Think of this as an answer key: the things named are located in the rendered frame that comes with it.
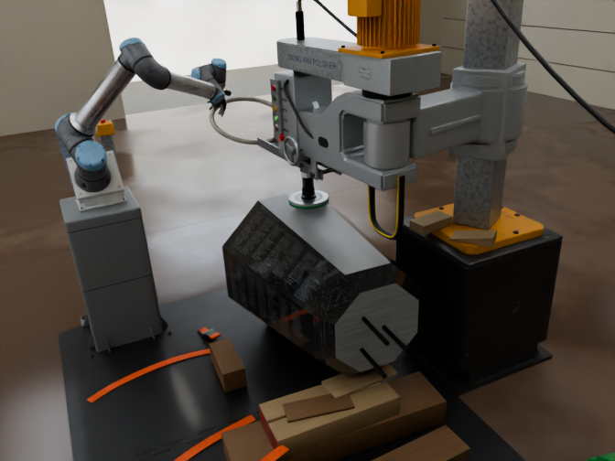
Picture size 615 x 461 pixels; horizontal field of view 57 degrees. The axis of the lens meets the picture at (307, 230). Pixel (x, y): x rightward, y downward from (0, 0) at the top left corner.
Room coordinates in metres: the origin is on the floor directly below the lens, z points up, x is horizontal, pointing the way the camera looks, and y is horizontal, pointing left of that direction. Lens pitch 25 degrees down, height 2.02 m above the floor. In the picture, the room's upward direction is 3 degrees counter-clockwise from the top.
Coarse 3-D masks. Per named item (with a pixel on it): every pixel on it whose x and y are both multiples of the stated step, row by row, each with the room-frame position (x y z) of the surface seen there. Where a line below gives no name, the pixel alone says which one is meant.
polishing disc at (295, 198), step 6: (300, 192) 2.93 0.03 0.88; (318, 192) 2.91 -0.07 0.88; (324, 192) 2.91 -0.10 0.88; (294, 198) 2.84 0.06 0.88; (300, 198) 2.83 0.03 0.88; (318, 198) 2.82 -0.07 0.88; (324, 198) 2.81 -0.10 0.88; (294, 204) 2.78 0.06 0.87; (300, 204) 2.76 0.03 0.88; (306, 204) 2.75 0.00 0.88; (312, 204) 2.75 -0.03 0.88; (318, 204) 2.76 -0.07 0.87
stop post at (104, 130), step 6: (108, 120) 4.03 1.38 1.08; (102, 126) 3.91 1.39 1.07; (108, 126) 3.92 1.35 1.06; (96, 132) 3.89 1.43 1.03; (102, 132) 3.91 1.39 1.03; (108, 132) 3.92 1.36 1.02; (102, 138) 3.92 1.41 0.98; (108, 138) 3.94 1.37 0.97; (102, 144) 3.92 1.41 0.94; (108, 144) 3.93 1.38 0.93; (108, 150) 3.93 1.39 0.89; (114, 150) 3.95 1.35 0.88; (114, 156) 3.94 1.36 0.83
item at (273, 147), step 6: (258, 138) 3.20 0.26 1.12; (276, 138) 3.24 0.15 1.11; (258, 144) 3.20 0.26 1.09; (264, 144) 3.13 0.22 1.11; (270, 144) 3.08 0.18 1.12; (276, 144) 3.21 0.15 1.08; (270, 150) 3.08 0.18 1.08; (276, 150) 3.01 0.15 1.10; (282, 156) 2.96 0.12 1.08; (294, 162) 2.85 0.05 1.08; (300, 162) 2.79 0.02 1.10; (306, 162) 2.75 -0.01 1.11; (300, 168) 2.79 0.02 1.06; (306, 168) 2.74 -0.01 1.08; (318, 168) 2.65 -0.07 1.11; (330, 168) 2.68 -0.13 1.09; (312, 174) 2.62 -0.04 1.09; (318, 174) 2.64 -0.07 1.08
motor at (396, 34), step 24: (360, 0) 2.15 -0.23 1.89; (384, 0) 2.17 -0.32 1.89; (408, 0) 2.18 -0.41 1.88; (360, 24) 2.24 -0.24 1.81; (384, 24) 2.17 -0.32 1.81; (408, 24) 2.18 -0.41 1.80; (360, 48) 2.27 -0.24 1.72; (384, 48) 2.19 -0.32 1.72; (408, 48) 2.20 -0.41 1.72; (432, 48) 2.21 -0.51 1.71
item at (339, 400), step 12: (360, 372) 2.13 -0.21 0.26; (372, 372) 2.13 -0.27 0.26; (384, 372) 2.12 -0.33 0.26; (396, 372) 2.12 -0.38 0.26; (324, 384) 2.06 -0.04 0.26; (336, 384) 2.06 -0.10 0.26; (348, 384) 2.05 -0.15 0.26; (360, 384) 2.05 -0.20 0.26; (372, 384) 2.06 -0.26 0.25; (324, 396) 1.99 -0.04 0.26; (336, 396) 1.98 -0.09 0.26; (348, 396) 1.98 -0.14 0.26; (288, 408) 1.92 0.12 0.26; (300, 408) 1.92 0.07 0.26; (312, 408) 1.91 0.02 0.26; (324, 408) 1.91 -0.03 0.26; (336, 408) 1.91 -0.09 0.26; (348, 408) 1.91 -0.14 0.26; (288, 420) 1.85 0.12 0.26
